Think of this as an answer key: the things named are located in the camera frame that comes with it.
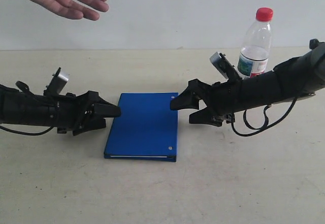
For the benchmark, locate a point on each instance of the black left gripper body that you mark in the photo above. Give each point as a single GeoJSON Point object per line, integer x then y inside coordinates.
{"type": "Point", "coordinates": [65, 110]}

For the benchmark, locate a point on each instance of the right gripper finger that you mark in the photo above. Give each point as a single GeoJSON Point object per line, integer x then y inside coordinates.
{"type": "Point", "coordinates": [207, 118]}
{"type": "Point", "coordinates": [189, 98]}

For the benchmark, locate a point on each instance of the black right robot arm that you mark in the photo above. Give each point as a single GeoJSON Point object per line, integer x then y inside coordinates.
{"type": "Point", "coordinates": [296, 78]}

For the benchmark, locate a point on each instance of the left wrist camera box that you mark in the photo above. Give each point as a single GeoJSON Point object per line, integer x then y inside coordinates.
{"type": "Point", "coordinates": [57, 83]}

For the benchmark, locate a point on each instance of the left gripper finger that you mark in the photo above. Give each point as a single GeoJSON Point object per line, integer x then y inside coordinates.
{"type": "Point", "coordinates": [96, 106]}
{"type": "Point", "coordinates": [86, 124]}

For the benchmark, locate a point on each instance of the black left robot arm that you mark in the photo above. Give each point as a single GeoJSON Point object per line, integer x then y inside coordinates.
{"type": "Point", "coordinates": [19, 106]}

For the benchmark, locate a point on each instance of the blue folder notebook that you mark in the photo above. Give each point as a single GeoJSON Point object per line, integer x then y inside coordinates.
{"type": "Point", "coordinates": [147, 128]}

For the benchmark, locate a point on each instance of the clear plastic water bottle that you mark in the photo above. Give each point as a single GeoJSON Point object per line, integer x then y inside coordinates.
{"type": "Point", "coordinates": [256, 45]}

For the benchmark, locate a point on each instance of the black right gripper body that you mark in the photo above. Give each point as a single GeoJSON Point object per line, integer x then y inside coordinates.
{"type": "Point", "coordinates": [223, 98]}

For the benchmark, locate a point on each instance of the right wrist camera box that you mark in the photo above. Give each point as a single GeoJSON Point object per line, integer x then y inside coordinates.
{"type": "Point", "coordinates": [227, 70]}

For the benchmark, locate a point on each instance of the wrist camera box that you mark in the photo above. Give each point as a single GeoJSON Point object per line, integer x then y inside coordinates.
{"type": "Point", "coordinates": [227, 70]}
{"type": "Point", "coordinates": [57, 83]}

